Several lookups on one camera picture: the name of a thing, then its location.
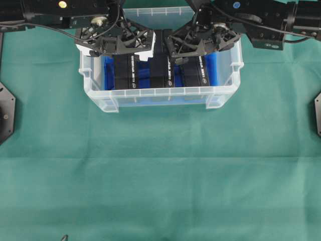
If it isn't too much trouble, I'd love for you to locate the blue foam liner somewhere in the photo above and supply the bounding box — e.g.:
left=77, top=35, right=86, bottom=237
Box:
left=104, top=54, right=225, bottom=111

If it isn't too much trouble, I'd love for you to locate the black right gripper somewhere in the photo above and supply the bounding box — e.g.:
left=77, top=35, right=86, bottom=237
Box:
left=165, top=21, right=241, bottom=64

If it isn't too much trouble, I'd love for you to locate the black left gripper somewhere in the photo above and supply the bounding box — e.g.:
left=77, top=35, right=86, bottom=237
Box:
left=75, top=15, right=156, bottom=62

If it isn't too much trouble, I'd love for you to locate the black box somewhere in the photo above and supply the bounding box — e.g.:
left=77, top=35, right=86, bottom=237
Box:
left=180, top=56, right=210, bottom=87
left=149, top=29, right=175, bottom=88
left=113, top=54, right=139, bottom=90

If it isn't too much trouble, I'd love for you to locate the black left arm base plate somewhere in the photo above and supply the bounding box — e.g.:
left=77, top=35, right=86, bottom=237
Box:
left=0, top=82, right=16, bottom=144

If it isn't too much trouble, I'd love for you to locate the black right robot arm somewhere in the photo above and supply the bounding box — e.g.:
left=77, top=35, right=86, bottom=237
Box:
left=165, top=0, right=320, bottom=65

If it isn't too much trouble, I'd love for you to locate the clear plastic storage case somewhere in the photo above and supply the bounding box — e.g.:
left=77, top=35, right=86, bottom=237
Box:
left=79, top=7, right=244, bottom=112

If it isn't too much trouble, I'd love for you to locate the green table cloth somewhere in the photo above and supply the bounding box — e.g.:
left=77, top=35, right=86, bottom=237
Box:
left=1, top=28, right=320, bottom=240

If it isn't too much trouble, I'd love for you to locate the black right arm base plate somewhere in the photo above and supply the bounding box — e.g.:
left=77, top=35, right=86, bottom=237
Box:
left=314, top=93, right=321, bottom=136

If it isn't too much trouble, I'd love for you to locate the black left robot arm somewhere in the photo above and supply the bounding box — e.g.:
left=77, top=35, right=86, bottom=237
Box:
left=1, top=0, right=156, bottom=61

